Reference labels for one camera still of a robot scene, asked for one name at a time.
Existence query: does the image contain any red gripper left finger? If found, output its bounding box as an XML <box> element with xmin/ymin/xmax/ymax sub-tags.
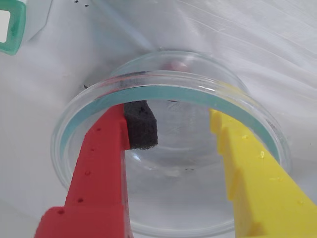
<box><xmin>34</xmin><ymin>100</ymin><xmax>159</xmax><ymax>238</ymax></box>

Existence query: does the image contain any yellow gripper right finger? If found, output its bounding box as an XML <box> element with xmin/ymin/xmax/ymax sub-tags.
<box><xmin>209</xmin><ymin>108</ymin><xmax>317</xmax><ymax>238</ymax></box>

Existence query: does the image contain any blue green pill organizer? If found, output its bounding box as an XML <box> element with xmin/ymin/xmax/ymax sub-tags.
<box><xmin>0</xmin><ymin>0</ymin><xmax>27</xmax><ymax>57</ymax></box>

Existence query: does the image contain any red candy pill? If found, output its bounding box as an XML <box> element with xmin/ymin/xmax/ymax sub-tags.
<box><xmin>160</xmin><ymin>60</ymin><xmax>189</xmax><ymax>72</ymax></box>

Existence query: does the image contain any clear glass bowl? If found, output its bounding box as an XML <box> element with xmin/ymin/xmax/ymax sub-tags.
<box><xmin>51</xmin><ymin>50</ymin><xmax>292</xmax><ymax>236</ymax></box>

